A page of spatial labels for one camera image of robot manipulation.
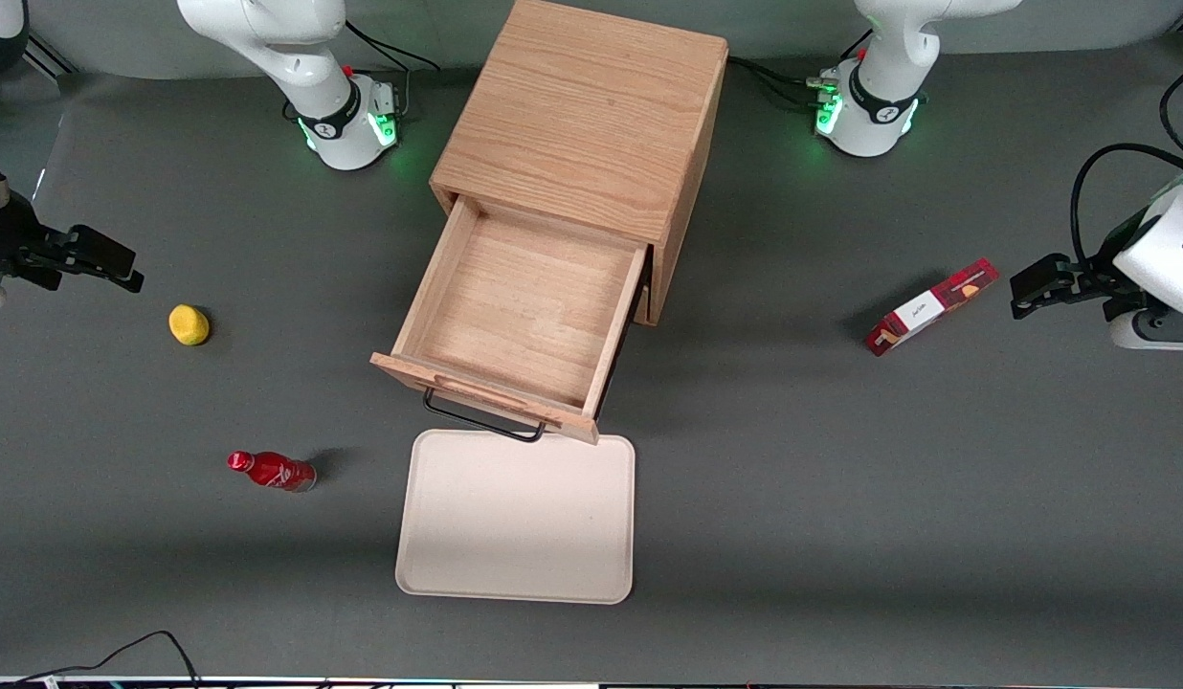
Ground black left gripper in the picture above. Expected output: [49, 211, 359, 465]
[1011, 209, 1159, 322]

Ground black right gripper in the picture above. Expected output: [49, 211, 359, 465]
[0, 196, 145, 293]

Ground black metal drawer handle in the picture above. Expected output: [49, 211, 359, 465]
[422, 388, 547, 443]

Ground open-box wooden drawer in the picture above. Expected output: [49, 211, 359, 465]
[369, 191, 650, 446]

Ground oak wooden drawer cabinet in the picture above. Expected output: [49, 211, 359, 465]
[429, 0, 729, 328]

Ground yellow lemon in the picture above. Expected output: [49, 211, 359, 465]
[168, 304, 211, 346]

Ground red white snack box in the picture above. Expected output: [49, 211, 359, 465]
[865, 257, 1000, 357]

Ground red soda bottle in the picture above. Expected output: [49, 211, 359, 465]
[227, 451, 317, 493]

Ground beige plastic tray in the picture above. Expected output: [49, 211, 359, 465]
[395, 429, 636, 606]

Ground black looped wrist cable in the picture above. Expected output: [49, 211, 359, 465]
[1073, 144, 1183, 274]

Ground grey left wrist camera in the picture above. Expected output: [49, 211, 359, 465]
[1108, 308, 1183, 351]

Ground black curved cable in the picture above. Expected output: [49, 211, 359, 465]
[1161, 72, 1183, 159]

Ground aluminium frame profile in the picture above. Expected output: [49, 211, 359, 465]
[22, 33, 76, 78]

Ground black left arm base cable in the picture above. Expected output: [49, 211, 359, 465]
[728, 56, 827, 108]

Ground black arm base cable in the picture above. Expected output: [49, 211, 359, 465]
[346, 19, 441, 121]
[728, 56, 827, 108]

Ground black right arm base cable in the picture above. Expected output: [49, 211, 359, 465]
[346, 19, 441, 121]

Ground thin black table cable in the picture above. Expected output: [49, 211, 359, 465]
[8, 630, 202, 689]

